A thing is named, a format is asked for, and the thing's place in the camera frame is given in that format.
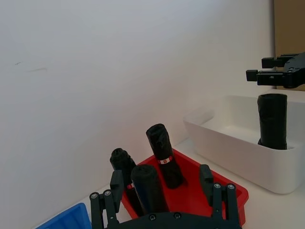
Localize white plastic bin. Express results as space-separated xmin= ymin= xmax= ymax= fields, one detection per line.
xmin=183 ymin=89 xmax=305 ymax=194

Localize black bag roll, white label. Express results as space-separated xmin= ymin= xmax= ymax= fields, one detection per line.
xmin=145 ymin=123 xmax=188 ymax=189

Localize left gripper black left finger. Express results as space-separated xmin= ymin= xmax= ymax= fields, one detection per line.
xmin=89 ymin=169 xmax=125 ymax=229

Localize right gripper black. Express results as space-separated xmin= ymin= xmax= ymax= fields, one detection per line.
xmin=246 ymin=52 xmax=305 ymax=91

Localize brown board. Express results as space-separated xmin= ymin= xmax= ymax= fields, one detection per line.
xmin=273 ymin=0 xmax=305 ymax=92

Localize thin black roll, red label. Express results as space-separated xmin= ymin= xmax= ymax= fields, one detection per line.
xmin=109 ymin=147 xmax=144 ymax=217

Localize red plastic tray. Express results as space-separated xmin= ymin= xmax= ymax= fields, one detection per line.
xmin=121 ymin=147 xmax=250 ymax=226

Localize thick black bag roll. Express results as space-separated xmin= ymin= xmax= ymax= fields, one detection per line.
xmin=130 ymin=164 xmax=170 ymax=215

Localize black bag roll without label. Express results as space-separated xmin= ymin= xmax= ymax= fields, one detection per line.
xmin=257 ymin=94 xmax=288 ymax=150

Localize blue plastic tray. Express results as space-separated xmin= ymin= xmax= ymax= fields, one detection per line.
xmin=35 ymin=202 xmax=92 ymax=229

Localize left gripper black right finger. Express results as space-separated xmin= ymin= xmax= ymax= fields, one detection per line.
xmin=199 ymin=164 xmax=239 ymax=225

